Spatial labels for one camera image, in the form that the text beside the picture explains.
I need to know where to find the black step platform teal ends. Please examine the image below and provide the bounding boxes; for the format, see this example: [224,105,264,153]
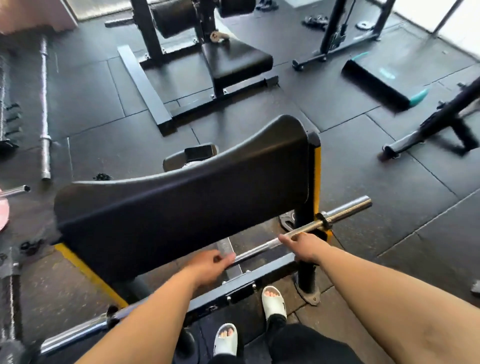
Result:
[340,51,429,112]

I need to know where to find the chrome barbell with black collars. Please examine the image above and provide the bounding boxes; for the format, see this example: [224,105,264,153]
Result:
[38,195,373,356]

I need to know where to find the black angled machine frame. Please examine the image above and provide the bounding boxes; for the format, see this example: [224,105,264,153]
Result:
[382,76,480,161]

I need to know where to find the person's left hand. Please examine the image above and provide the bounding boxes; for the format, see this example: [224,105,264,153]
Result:
[186,249,237,290]

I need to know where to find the black cable machine frame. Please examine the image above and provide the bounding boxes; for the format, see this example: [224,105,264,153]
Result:
[292,0,397,72]

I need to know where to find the black padded curl bench pad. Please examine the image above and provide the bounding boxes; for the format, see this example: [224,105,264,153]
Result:
[53,114,311,286]

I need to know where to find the grey weight plate under bench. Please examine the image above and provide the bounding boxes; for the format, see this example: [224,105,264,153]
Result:
[278,211,302,232]

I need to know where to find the person's right forearm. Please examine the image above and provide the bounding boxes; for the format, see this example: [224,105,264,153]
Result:
[316,244,480,364]

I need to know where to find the black and yellow bench frame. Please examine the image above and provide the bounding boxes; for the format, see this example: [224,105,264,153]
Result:
[53,130,334,340]

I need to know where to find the pink weight plate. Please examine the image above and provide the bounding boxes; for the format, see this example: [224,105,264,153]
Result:
[0,189,10,232]

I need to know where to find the pair of black sandals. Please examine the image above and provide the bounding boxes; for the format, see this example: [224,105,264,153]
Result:
[301,14,329,29]

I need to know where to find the short chrome bar end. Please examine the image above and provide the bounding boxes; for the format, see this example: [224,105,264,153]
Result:
[0,185,31,199]

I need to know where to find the black seated exercise machine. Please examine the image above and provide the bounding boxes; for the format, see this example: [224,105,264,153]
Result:
[104,0,280,136]

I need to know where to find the black smartphone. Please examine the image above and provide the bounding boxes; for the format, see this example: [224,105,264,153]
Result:
[184,145,215,163]

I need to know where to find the person's left forearm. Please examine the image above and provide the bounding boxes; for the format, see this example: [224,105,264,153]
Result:
[77,267,204,364]

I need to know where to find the person's black trousers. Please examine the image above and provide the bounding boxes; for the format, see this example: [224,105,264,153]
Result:
[207,314,365,364]

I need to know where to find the black padded bench seat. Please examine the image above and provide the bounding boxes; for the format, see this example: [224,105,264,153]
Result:
[163,143,219,172]

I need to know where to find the person's right hand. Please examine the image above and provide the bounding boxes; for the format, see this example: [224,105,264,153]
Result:
[278,232,331,265]

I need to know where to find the white slipper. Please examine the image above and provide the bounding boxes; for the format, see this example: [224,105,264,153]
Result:
[261,285,288,320]
[213,323,239,357]

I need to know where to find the long chrome barbell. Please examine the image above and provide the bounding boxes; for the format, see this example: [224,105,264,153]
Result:
[38,36,53,181]

